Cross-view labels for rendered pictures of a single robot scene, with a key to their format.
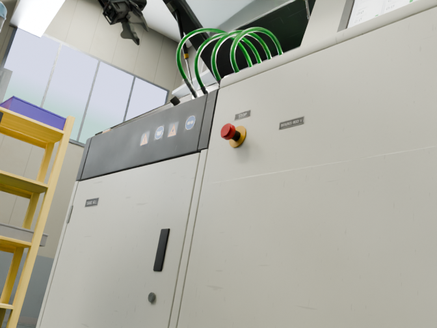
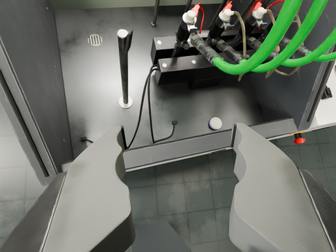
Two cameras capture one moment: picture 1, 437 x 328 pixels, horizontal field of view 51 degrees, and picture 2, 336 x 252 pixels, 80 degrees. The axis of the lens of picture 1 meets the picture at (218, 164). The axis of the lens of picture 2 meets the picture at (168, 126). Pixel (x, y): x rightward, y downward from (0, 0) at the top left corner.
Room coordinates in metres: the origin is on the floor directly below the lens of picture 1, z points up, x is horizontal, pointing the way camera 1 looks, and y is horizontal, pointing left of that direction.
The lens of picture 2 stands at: (1.41, 0.37, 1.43)
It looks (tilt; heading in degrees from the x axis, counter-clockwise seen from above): 73 degrees down; 259
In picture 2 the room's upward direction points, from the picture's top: 40 degrees clockwise
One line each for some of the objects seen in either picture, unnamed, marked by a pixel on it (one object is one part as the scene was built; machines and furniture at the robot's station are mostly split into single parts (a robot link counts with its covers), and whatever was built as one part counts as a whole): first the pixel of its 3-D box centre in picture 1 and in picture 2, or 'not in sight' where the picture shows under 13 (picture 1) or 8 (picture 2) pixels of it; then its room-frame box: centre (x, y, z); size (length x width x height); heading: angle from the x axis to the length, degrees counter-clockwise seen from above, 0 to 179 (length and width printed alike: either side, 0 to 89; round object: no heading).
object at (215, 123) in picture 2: not in sight; (215, 123); (1.24, 0.11, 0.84); 0.04 x 0.04 x 0.01
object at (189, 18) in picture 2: not in sight; (190, 18); (1.45, 0.06, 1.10); 0.02 x 0.02 x 0.03
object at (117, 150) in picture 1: (140, 145); (185, 148); (1.30, 0.24, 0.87); 0.62 x 0.04 x 0.16; 40
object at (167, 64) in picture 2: not in sight; (208, 62); (1.36, -0.02, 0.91); 0.34 x 0.10 x 0.15; 40
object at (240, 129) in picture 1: (231, 133); (298, 137); (0.93, -0.02, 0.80); 0.05 x 0.04 x 0.05; 40
